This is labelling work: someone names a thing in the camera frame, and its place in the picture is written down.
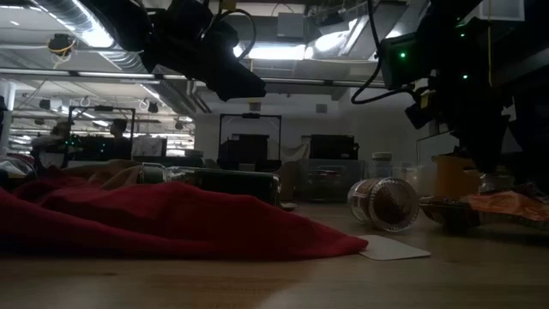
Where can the black ceiling sensor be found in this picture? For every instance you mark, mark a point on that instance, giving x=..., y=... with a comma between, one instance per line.
x=61, y=44

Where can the black equipment case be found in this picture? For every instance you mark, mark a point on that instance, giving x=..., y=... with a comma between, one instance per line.
x=334, y=148

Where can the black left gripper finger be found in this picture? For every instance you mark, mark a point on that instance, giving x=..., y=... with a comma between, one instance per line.
x=236, y=75
x=236, y=93

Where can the silver overhead bar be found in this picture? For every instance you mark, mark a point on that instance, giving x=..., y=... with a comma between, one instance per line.
x=107, y=74

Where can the white card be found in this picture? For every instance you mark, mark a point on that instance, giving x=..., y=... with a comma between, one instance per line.
x=392, y=248

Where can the dark grey plastic bin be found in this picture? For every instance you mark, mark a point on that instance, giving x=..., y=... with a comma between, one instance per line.
x=309, y=189

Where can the white-capped spice jar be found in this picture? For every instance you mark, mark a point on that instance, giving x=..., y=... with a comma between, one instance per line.
x=381, y=165

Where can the clear plastic bin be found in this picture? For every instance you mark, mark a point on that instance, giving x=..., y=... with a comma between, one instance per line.
x=412, y=180

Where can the black frame workstation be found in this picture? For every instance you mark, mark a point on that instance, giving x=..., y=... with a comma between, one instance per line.
x=240, y=150
x=92, y=148

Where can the whiteboard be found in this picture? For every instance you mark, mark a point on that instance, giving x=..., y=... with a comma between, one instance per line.
x=437, y=146

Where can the beige cloth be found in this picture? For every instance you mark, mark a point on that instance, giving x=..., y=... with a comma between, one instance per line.
x=116, y=176

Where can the red cloth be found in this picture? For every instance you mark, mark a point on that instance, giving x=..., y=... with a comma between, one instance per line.
x=171, y=223

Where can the orange spice packet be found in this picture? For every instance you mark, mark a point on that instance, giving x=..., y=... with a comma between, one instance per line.
x=506, y=205

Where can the person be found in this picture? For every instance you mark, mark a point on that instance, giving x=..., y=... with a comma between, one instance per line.
x=120, y=143
x=51, y=143

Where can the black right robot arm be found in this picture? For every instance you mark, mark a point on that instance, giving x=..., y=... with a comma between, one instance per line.
x=532, y=129

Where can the ceiling light panel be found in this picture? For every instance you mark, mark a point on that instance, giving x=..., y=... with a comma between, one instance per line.
x=279, y=51

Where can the green-capped spice jar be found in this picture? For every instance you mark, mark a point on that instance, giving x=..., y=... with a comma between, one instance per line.
x=240, y=184

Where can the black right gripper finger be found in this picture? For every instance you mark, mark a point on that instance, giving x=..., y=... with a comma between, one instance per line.
x=493, y=137
x=469, y=133

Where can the white cloth cover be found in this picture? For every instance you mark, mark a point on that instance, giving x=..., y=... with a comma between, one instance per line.
x=148, y=146

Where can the white pillar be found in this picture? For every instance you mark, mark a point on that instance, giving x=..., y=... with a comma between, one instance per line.
x=6, y=120

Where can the yellow plastic bin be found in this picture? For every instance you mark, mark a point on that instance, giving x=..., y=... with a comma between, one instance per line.
x=454, y=176

